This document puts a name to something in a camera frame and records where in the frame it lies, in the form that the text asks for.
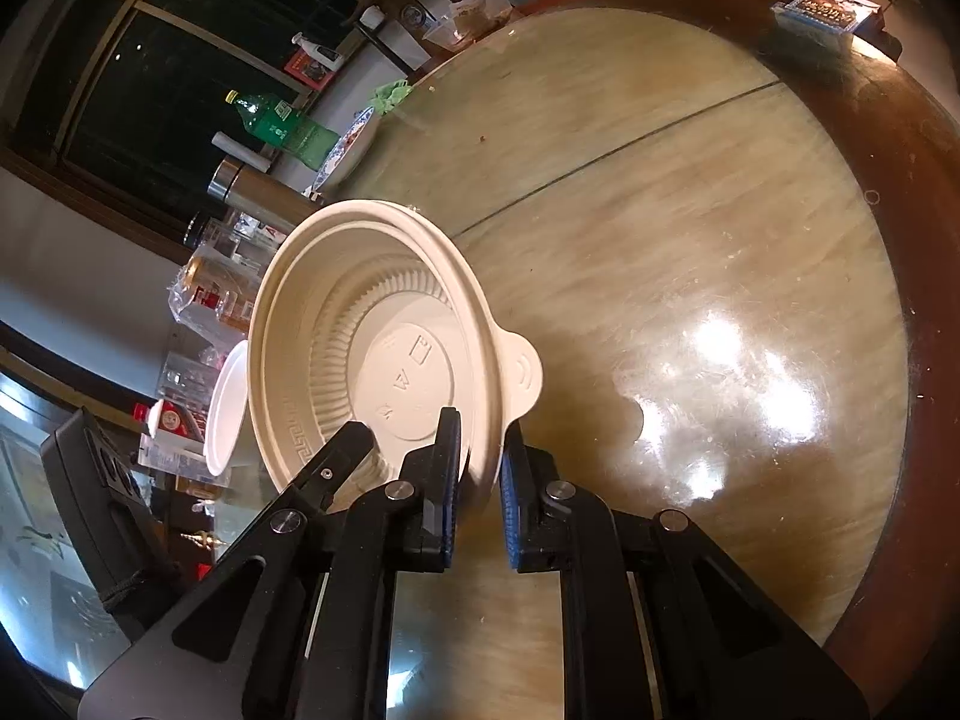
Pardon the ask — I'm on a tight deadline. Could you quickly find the white foam bowl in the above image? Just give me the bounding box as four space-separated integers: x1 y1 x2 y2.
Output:
204 340 250 477

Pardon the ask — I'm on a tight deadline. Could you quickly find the steel thermos flask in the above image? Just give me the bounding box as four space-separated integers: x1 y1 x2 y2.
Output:
208 160 331 230

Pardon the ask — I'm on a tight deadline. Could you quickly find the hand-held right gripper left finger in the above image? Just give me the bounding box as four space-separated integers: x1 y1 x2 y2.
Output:
79 406 462 720

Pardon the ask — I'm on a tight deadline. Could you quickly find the gold beer can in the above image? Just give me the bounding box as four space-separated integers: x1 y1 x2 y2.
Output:
202 292 256 331
184 255 248 301

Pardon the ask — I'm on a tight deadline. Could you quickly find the clear glass pitcher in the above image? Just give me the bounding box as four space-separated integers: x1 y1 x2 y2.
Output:
156 349 218 406

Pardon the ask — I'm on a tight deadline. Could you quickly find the white paper roll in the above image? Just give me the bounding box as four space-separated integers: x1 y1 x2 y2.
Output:
212 131 272 172

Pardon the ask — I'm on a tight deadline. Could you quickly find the clear plastic container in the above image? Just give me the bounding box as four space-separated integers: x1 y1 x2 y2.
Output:
424 0 515 50

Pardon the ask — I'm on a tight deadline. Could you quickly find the dark window with wooden frame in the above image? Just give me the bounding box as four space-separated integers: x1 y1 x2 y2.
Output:
0 0 421 226

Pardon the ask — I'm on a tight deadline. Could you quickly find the clear drinking glass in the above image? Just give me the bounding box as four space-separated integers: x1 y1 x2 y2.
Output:
232 210 286 248

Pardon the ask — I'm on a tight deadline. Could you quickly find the beige plastic bowl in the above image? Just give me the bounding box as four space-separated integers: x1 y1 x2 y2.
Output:
246 199 542 518

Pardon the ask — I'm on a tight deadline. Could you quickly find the blue and white plate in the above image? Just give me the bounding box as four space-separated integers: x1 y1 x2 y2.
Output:
311 106 382 192

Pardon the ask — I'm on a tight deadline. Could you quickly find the red and white liquor bottle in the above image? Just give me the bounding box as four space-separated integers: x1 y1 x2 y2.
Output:
133 399 207 442

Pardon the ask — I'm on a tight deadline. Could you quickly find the white spray bottle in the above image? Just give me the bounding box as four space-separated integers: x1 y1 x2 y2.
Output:
292 31 346 67

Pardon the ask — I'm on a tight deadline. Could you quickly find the green cloth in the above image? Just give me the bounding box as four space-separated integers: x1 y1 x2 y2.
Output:
367 79 415 115

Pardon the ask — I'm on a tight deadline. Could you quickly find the red box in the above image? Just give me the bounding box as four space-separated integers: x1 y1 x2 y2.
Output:
283 45 335 91

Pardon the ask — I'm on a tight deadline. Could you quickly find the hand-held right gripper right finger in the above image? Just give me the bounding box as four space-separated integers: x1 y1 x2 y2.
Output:
499 431 871 720

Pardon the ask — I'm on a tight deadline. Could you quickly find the green plastic bottle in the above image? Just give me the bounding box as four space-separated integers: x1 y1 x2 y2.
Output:
226 90 342 170

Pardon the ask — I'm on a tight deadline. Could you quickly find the blue card box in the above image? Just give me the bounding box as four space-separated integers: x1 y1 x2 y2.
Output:
772 0 882 35

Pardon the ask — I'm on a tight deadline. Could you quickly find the glass jar with black lid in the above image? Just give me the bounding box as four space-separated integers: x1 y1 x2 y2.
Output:
182 211 248 256

